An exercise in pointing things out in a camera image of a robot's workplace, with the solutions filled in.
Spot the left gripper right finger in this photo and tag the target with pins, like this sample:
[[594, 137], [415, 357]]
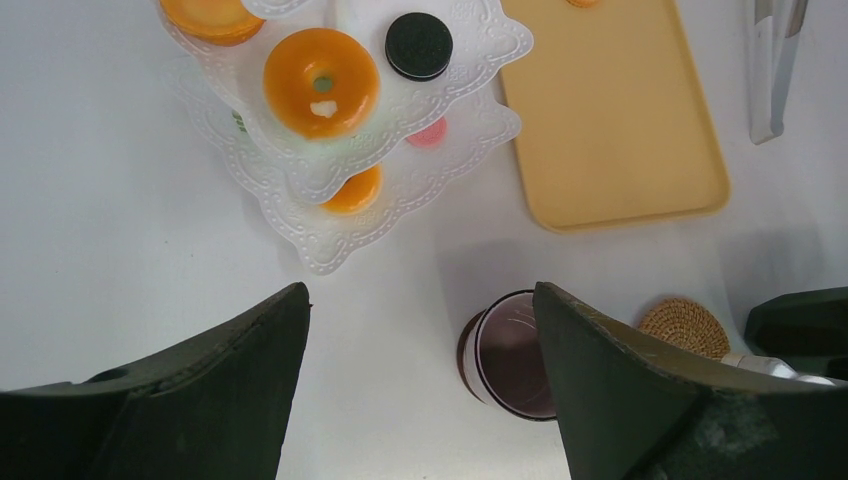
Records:
[[630, 406]]

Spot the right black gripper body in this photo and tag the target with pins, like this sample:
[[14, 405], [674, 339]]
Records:
[[807, 330]]

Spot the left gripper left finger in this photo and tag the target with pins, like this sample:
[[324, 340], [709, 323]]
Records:
[[214, 406]]

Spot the orange donut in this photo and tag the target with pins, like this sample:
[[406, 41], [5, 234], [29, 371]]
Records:
[[321, 83], [357, 194]]

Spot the green white cake piece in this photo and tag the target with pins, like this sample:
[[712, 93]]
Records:
[[239, 121]]

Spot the metal serving tongs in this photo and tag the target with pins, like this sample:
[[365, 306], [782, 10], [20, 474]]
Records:
[[774, 38]]

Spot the white three-tier dessert stand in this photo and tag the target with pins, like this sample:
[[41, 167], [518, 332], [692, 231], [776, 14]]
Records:
[[292, 176]]

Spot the pink macaron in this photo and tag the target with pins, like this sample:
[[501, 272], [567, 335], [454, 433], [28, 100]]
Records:
[[431, 136]]

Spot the orange egg tart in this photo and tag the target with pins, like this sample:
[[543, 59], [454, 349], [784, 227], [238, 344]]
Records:
[[218, 22]]

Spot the black sandwich cookie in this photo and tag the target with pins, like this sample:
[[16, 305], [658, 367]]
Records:
[[418, 46]]

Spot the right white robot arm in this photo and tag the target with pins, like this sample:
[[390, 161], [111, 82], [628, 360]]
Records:
[[775, 367]]

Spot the woven rattan coaster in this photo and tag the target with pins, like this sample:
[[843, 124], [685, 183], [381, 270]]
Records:
[[687, 325]]

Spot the yellow serving tray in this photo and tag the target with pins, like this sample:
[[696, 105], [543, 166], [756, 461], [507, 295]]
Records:
[[616, 127]]

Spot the small orange cookie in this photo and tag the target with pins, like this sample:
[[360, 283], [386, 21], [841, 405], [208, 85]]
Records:
[[583, 3]]

